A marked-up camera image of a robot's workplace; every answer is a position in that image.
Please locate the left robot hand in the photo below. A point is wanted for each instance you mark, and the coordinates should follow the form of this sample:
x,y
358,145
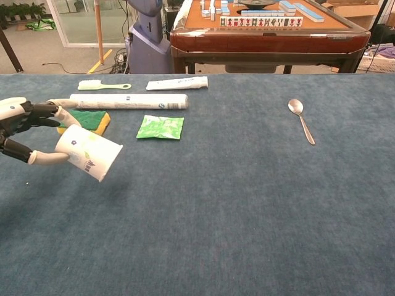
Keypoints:
x,y
37,115

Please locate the white floral paper cup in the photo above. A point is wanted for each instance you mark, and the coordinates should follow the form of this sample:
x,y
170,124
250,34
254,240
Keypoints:
x,y
92,154

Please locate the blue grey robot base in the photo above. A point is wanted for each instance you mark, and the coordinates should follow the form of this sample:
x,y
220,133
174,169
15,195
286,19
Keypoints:
x,y
148,52

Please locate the green yellow sponge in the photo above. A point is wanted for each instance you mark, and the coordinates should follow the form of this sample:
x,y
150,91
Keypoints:
x,y
92,118

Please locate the black slanted pole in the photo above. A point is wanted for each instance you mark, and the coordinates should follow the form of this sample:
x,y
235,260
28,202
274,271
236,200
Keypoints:
x,y
12,55

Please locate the green bag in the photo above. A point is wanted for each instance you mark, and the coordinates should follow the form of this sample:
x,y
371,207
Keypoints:
x,y
41,25

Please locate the rolled white paper roll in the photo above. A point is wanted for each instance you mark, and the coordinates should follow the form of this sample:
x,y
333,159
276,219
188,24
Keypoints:
x,y
129,101

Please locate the wooden pole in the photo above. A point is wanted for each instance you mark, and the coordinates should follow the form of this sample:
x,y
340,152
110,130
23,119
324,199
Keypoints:
x,y
99,37

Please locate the potted green plants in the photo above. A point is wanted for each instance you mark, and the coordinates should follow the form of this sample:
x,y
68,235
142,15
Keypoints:
x,y
21,10

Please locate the green plastic packet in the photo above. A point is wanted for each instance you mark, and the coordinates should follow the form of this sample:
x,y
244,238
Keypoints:
x,y
160,127

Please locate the white toothpaste tube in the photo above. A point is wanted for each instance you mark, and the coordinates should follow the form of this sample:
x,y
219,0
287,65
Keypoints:
x,y
176,84

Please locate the tall mahjong tile stack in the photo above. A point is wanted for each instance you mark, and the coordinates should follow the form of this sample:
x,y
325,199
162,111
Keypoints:
x,y
213,10

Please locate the white standing mahjong tile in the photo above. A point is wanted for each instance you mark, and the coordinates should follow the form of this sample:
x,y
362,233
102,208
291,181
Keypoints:
x,y
287,21
248,22
293,21
299,21
261,22
274,21
268,21
280,21
242,22
255,22
235,22
222,22
229,22

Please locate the brown mahjong table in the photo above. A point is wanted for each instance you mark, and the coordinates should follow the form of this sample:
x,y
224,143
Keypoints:
x,y
262,43

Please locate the dark round dish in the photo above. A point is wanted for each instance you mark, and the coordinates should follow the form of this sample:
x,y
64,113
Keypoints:
x,y
256,3

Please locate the blue-backed mahjong tile row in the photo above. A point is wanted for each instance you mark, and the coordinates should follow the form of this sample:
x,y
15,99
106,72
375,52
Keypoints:
x,y
262,13

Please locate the metal spoon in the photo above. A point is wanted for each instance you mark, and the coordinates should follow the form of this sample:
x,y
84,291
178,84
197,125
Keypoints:
x,y
295,107

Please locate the blue-backed mahjong tile stack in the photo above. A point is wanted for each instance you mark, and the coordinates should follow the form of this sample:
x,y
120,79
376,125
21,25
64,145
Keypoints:
x,y
288,7

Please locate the long blue-backed tile row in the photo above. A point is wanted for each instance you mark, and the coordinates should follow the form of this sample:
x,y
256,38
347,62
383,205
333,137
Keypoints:
x,y
310,13

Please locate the cardboard box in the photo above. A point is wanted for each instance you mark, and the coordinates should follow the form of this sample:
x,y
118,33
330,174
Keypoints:
x,y
358,10

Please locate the white plastic basket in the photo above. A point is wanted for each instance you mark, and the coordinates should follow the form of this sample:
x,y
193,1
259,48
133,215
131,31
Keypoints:
x,y
379,64

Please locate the black tripod leg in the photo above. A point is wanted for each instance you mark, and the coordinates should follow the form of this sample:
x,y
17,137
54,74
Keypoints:
x,y
373,31

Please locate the black case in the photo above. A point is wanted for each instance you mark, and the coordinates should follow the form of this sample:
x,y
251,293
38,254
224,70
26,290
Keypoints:
x,y
382,34

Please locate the purple cloth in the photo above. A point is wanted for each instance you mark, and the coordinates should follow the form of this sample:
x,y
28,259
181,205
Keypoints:
x,y
387,51

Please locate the white glass door frame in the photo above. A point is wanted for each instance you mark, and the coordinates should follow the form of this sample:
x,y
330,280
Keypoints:
x,y
58,24

